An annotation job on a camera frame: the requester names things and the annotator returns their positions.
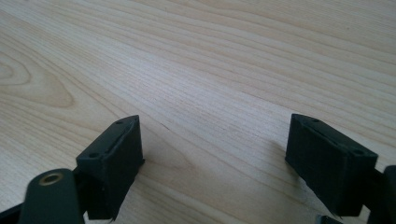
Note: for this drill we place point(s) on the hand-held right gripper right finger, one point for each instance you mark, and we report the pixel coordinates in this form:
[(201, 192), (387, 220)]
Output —
[(330, 168)]

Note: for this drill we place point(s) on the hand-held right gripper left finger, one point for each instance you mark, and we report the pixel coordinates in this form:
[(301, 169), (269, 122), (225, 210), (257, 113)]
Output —
[(112, 168)]

